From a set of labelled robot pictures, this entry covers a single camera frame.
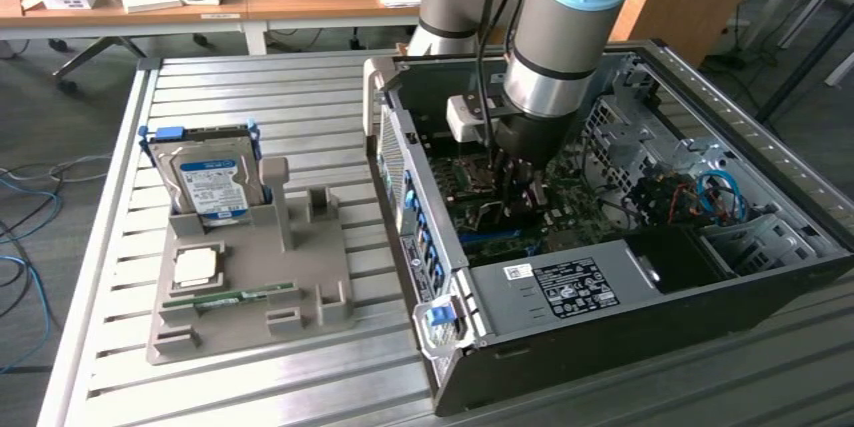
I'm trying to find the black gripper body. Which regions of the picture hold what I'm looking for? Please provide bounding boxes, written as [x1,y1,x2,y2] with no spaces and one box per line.
[491,113,578,172]

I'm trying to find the metal CPU socket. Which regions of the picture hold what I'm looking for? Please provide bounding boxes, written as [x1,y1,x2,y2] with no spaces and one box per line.
[451,157,499,194]

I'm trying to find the green motherboard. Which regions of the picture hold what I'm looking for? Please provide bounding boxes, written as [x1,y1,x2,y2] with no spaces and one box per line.
[426,154,635,268]

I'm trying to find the blue expansion slot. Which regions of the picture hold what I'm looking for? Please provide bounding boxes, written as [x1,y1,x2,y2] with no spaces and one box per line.
[459,230,523,245]

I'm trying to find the perforated metal disk bay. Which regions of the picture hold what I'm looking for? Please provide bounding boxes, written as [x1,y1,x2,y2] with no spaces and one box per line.
[579,59,669,183]

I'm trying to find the grey power supply unit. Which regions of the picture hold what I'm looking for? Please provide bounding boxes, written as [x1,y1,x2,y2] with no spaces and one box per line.
[466,239,662,338]

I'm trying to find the blue case latch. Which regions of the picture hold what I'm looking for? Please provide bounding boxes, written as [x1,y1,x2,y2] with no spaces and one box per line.
[426,299,456,329]

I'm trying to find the slanted metal disk bay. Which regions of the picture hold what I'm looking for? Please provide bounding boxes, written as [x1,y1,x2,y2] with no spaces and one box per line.
[699,214,819,279]

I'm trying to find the black and grey PC case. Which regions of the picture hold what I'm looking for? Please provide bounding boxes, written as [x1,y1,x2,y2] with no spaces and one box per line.
[362,39,854,418]

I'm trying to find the grey plastic parts rack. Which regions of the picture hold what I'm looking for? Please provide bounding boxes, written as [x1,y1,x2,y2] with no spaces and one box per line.
[144,156,359,367]

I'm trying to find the hard disk in blue carrier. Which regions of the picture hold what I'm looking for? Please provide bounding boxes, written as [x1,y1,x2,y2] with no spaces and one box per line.
[137,119,272,228]

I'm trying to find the green RAM stick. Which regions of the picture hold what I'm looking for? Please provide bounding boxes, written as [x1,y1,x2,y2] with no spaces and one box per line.
[163,282,296,309]

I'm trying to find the silver CPU chip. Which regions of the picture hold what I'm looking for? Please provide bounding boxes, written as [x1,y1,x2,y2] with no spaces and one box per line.
[173,248,220,284]

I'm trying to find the grey desk leg with casters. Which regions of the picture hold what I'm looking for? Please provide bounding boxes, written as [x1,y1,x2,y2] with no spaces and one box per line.
[51,36,148,94]

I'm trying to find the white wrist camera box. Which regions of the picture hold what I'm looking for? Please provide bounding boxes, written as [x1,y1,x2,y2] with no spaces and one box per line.
[444,95,502,142]

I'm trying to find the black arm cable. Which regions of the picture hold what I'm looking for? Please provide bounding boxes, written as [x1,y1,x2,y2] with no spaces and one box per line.
[474,0,523,151]

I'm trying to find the red and black wire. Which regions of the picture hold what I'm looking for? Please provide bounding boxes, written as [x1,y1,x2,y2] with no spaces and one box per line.
[669,181,710,219]

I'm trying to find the blue SATA wire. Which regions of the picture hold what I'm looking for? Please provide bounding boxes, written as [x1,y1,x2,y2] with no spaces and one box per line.
[695,170,749,226]

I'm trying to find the blue floor cable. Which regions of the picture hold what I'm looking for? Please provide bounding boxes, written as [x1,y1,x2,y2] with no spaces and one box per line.
[0,174,65,376]

